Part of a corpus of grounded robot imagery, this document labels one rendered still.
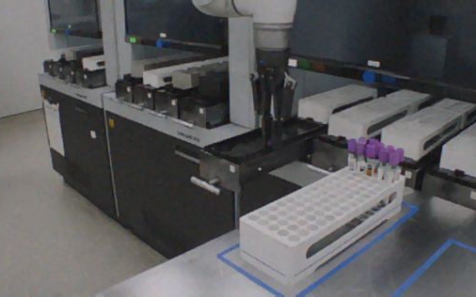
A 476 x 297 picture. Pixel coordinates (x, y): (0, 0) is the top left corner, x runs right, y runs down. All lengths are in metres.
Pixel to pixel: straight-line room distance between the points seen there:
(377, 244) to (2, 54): 4.00
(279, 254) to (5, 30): 3.98
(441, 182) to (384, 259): 0.37
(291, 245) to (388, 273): 0.15
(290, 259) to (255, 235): 0.06
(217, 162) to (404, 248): 0.50
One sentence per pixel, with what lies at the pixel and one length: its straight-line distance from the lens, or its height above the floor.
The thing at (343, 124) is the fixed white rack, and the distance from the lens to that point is 1.11.
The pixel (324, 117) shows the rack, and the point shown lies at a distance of 1.22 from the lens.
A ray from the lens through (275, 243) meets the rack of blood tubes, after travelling 0.57.
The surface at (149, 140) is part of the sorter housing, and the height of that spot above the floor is 0.61.
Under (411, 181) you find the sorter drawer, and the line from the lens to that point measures 1.01.
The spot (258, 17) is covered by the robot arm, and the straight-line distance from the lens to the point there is 0.97.
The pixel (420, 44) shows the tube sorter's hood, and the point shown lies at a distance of 1.02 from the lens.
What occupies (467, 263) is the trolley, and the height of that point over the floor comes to 0.82.
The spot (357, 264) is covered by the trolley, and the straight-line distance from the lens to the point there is 0.64.
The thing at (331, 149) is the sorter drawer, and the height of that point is 0.79.
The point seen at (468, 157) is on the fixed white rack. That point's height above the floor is 0.86.
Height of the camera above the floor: 1.19
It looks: 21 degrees down
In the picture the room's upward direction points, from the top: straight up
